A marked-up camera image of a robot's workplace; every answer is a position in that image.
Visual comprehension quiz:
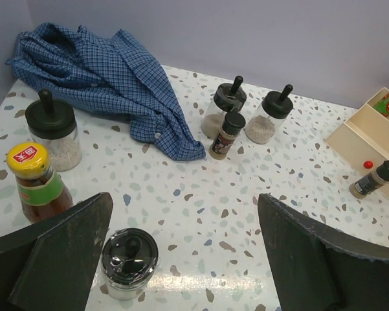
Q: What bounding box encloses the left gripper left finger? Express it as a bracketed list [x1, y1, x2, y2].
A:
[0, 192, 113, 310]

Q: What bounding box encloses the beige divided wooden tray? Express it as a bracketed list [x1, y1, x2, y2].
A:
[326, 87, 389, 199]

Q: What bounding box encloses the yellow cap sauce bottle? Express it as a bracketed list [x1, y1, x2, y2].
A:
[6, 141, 74, 224]

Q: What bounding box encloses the blue checkered shirt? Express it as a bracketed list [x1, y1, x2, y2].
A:
[8, 22, 206, 161]

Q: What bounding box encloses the black cap spice shaker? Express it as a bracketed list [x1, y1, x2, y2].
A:
[209, 111, 246, 160]

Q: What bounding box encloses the taped lid glass jar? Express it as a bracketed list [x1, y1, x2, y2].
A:
[201, 75, 247, 139]

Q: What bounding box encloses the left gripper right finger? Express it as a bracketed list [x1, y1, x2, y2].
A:
[258, 194, 389, 310]

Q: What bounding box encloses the left front glass jar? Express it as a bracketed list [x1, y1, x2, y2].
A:
[101, 228, 159, 301]

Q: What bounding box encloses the back right glass jar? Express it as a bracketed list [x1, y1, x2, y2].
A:
[245, 84, 293, 144]

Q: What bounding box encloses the far left glass jar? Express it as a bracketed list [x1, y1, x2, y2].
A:
[25, 89, 82, 172]

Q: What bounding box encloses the dark spice shaker near tray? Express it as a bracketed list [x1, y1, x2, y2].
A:
[349, 160, 389, 199]

